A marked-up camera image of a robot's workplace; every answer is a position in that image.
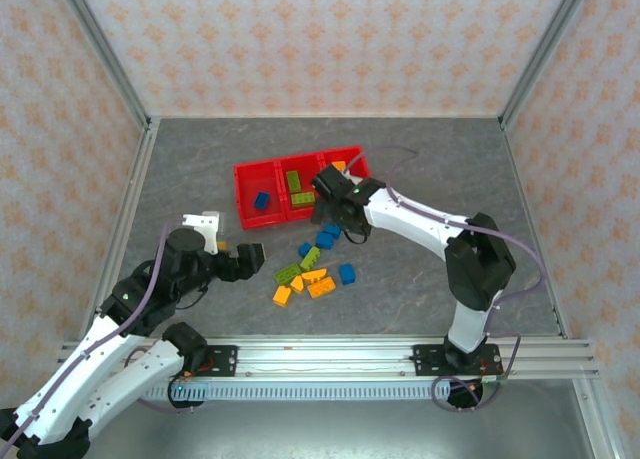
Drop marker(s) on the orange lego brick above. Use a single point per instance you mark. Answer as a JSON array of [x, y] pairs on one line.
[[321, 287], [297, 283], [282, 295], [339, 165], [314, 276]]

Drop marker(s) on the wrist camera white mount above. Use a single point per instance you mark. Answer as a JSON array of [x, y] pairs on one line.
[[354, 179], [202, 224]]

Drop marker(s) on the wide aluminium base rail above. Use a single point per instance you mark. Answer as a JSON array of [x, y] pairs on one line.
[[325, 361]]

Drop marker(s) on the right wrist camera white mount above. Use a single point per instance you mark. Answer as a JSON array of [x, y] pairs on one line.
[[354, 179]]

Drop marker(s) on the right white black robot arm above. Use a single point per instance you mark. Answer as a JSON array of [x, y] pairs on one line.
[[410, 224]]

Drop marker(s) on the thin aluminium wall rail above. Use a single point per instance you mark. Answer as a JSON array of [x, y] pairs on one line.
[[325, 116]]

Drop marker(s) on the aluminium side frame rail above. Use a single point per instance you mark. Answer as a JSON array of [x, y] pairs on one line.
[[127, 214], [517, 169]]

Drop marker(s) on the blue lego brick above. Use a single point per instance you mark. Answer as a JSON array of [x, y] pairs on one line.
[[261, 200], [347, 274], [304, 249], [325, 239], [331, 230]]

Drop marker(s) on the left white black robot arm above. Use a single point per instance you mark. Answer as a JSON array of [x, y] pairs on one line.
[[150, 364]]

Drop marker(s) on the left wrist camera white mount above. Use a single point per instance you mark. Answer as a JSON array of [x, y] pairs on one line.
[[202, 224]]

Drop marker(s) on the aluminium frame post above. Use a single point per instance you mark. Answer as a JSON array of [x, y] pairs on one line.
[[544, 54], [106, 54]]

